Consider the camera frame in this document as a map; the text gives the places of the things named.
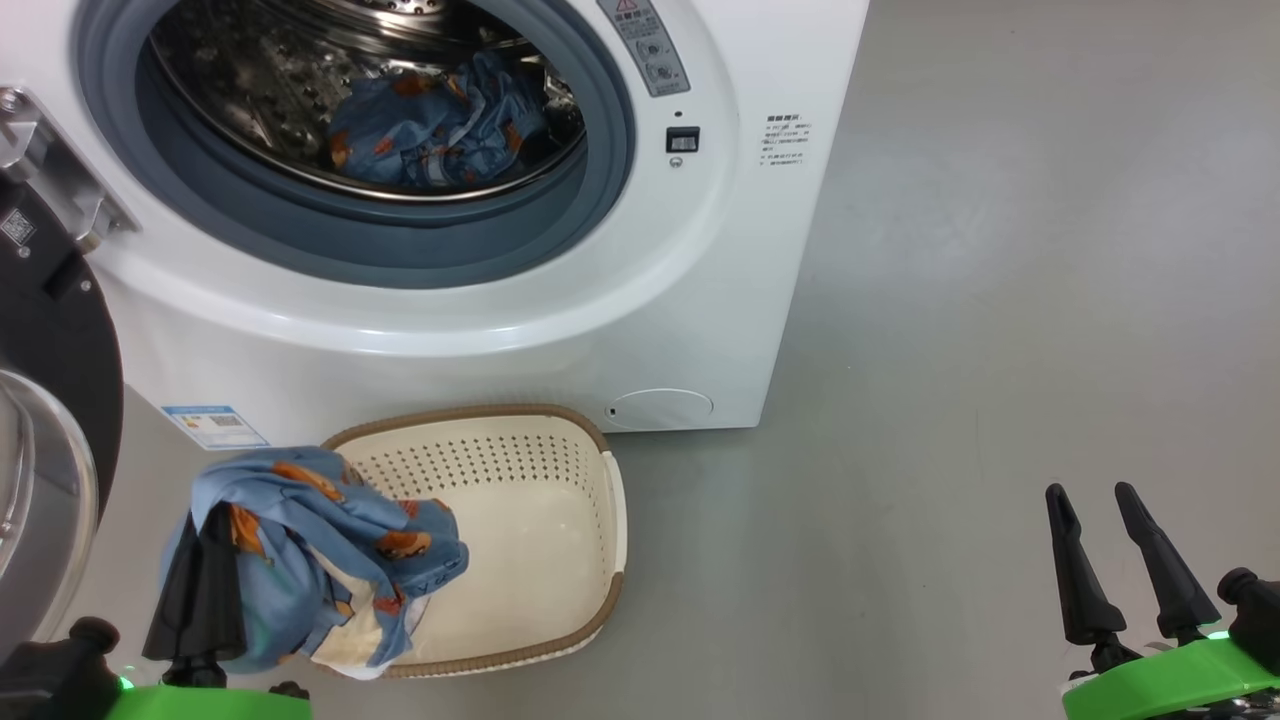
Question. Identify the grey caution label sticker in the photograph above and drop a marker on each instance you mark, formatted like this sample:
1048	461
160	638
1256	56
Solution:
650	50

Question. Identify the black door lock socket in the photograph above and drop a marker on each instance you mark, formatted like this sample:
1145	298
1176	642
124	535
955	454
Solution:
683	140

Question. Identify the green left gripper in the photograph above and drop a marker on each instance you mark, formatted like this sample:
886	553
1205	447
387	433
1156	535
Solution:
200	705

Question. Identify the white front-load washing machine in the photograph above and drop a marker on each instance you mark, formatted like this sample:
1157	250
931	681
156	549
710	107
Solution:
500	350

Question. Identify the cream perforated laundry basket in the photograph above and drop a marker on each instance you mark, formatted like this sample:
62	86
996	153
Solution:
520	540

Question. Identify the round white filter cover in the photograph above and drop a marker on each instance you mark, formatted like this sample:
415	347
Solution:
660	409

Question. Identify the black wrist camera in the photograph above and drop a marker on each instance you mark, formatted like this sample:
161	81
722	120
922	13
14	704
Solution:
55	670
1255	610

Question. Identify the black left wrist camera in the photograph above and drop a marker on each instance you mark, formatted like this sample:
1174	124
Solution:
55	670

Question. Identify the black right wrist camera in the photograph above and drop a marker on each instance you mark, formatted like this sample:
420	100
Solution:
1255	610

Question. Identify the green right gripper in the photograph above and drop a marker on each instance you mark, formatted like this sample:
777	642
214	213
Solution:
1170	685

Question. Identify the round glass washer door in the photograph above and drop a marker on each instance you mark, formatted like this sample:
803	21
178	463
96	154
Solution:
60	350

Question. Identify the metal door hinge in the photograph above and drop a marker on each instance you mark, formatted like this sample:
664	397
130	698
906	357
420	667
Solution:
55	170

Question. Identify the small white code sticker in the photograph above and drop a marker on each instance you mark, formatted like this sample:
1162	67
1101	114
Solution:
17	227

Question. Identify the steel washer drum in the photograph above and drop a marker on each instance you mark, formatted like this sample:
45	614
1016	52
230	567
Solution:
250	80

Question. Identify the black text notice sticker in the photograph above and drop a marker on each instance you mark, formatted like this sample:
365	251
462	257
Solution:
786	140

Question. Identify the blue cartoon print garment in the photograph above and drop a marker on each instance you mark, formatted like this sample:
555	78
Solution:
440	130
320	530

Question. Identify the blue energy label sticker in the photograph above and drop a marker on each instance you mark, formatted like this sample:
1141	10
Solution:
215	427

